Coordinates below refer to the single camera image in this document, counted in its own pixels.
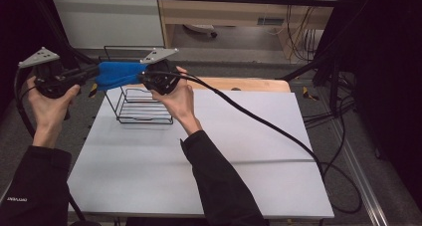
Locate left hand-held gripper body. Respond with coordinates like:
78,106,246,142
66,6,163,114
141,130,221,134
17,46,81,100

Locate wooden desk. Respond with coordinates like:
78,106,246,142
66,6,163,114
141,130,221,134
155,0,342,60

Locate person's right hand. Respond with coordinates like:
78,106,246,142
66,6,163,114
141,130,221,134
150,65,204,136

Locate office chair base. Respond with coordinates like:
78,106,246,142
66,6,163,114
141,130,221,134
183,23,219,39

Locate white panel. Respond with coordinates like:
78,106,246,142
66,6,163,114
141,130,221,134
51,0,165,50

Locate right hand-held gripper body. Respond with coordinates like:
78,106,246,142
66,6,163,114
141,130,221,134
136,47,182,97

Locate person's left hand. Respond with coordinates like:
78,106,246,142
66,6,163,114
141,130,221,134
26,76,82,149

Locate yellow black floor tape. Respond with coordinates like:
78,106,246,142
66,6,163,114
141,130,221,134
302,86,320,102
88,83,100,99

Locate wooden table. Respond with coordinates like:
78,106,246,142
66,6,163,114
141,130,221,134
131,77,292,94

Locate thick black gripper cable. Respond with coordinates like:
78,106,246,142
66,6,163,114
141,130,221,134
140,70,363,215

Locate blue plastic object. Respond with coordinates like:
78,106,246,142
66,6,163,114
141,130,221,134
94,61,149,92

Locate bundle of hanging cables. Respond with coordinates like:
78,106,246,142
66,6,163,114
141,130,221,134
286,4,320,63

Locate black wire rack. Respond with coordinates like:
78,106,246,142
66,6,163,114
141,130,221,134
103,45,174,125

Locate black curtain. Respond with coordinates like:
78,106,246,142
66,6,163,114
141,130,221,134
313,0,422,204

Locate black floor cables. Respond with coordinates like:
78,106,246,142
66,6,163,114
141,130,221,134
302,62,356,128

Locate aluminium floor rail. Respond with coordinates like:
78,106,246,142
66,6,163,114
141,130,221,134
330,118,390,226

